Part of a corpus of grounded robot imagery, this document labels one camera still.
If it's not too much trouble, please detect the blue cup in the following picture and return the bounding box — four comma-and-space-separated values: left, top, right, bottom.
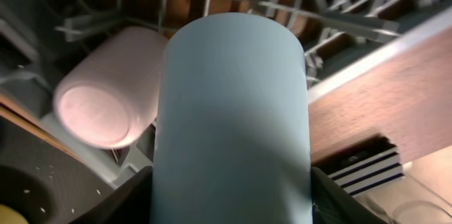
151, 13, 313, 223

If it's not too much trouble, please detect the grey dishwasher rack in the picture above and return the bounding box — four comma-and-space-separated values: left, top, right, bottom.
1, 0, 451, 187

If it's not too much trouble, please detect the round black tray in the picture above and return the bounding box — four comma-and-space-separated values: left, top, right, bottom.
1, 118, 113, 223

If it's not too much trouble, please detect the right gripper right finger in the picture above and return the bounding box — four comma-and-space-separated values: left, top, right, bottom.
311, 167, 386, 224

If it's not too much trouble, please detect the yellow bowl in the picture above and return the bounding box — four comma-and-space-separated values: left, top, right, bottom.
0, 204, 28, 224

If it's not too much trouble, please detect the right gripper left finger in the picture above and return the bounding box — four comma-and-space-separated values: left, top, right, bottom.
70, 166, 153, 224

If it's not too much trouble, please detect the pink cup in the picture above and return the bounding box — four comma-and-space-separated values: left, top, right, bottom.
53, 26, 168, 149

